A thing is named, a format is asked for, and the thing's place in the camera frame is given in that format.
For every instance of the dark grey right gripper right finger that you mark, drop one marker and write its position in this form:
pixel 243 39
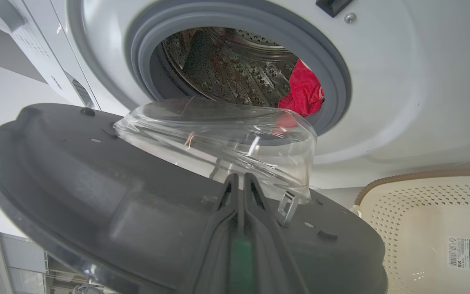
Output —
pixel 269 257

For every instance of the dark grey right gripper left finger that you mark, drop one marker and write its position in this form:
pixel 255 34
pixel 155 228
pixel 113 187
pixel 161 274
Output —
pixel 214 253

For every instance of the dark grey round washer door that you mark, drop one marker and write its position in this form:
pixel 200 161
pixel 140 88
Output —
pixel 76 183

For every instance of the red and white garment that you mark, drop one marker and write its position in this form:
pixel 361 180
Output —
pixel 304 90

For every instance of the cream perforated laundry basket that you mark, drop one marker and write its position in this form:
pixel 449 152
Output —
pixel 414 228

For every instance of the white front-load washing machine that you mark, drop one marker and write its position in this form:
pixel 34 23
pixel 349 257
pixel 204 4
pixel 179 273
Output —
pixel 382 81

